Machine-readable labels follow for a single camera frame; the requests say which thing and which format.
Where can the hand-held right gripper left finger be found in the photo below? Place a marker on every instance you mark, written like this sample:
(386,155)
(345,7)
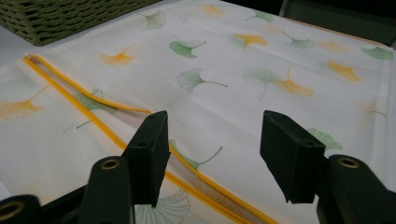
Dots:
(146,155)

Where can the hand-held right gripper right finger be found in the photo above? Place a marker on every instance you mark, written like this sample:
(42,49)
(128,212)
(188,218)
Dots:
(291,155)

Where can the white leaf-print laundry bag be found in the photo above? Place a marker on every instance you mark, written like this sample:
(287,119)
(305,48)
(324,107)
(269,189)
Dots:
(218,102)

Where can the green woven basket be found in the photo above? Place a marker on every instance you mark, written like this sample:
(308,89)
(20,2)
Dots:
(46,18)

